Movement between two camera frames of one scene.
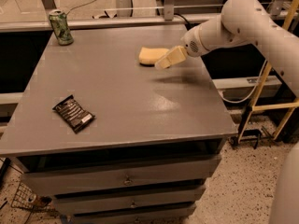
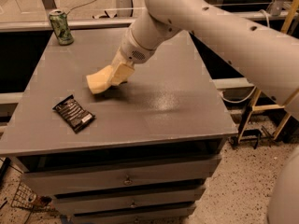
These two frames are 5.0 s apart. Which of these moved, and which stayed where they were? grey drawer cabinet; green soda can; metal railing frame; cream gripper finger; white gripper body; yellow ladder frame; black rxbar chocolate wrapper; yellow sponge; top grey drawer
Moved: cream gripper finger; yellow sponge; white gripper body
Stayed: black rxbar chocolate wrapper; green soda can; top grey drawer; metal railing frame; grey drawer cabinet; yellow ladder frame
